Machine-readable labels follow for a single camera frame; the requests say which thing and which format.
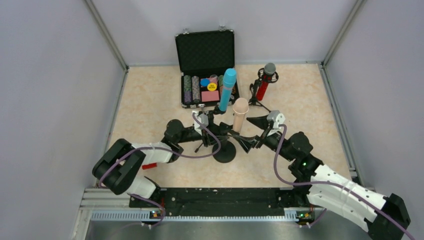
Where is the black tripod clip mic stand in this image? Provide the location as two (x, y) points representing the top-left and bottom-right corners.
(191, 106), (229, 157)

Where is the black round-base mic stand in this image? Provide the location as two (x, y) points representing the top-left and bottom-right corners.
(212, 122), (239, 164)

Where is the peach pink microphone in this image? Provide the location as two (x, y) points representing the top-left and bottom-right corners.
(232, 97), (249, 133)

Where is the black tripod shock-mount stand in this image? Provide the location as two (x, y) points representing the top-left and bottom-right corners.
(248, 72), (271, 113)

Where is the red glitter microphone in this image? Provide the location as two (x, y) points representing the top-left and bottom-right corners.
(256, 62), (279, 101)

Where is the blue toy microphone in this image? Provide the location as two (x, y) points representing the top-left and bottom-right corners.
(219, 68), (237, 112)

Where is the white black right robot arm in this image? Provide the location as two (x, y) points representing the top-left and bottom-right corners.
(231, 113), (414, 240)

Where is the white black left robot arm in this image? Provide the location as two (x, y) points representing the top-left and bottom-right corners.
(91, 111), (222, 199)

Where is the pink card deck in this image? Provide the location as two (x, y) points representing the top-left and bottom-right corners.
(201, 90), (220, 102)

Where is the yellow big blind button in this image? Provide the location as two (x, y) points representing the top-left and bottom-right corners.
(207, 82), (218, 92)

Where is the blue dealer button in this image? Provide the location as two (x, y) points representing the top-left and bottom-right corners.
(200, 78), (210, 88)

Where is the green poker chip stack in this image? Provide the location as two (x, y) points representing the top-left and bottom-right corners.
(183, 75), (193, 104)

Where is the black poker chip case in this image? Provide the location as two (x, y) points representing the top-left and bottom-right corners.
(174, 29), (235, 109)

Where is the small red block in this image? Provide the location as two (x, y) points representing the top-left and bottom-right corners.
(141, 163), (158, 170)

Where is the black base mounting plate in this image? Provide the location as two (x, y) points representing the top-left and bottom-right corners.
(155, 187), (299, 218)

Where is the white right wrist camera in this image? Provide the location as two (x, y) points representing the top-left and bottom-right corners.
(266, 110), (286, 136)

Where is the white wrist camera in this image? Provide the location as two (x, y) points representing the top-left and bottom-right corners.
(192, 110), (209, 135)
(266, 110), (286, 136)

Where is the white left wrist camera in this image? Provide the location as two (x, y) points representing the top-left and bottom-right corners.
(192, 110), (209, 135)

